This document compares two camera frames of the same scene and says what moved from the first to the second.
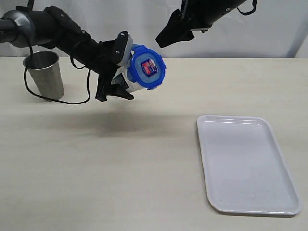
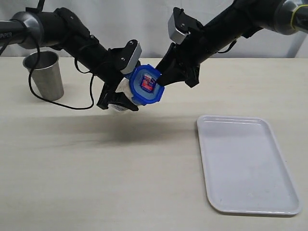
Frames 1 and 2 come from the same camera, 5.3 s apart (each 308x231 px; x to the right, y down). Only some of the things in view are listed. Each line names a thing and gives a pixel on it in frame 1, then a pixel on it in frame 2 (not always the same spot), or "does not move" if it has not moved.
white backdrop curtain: [267, 29] does not move
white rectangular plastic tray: [245, 170] does not move
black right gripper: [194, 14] to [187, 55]
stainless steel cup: [45, 72] does not move
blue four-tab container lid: [147, 68] to [144, 87]
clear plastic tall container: [133, 87] to [136, 103]
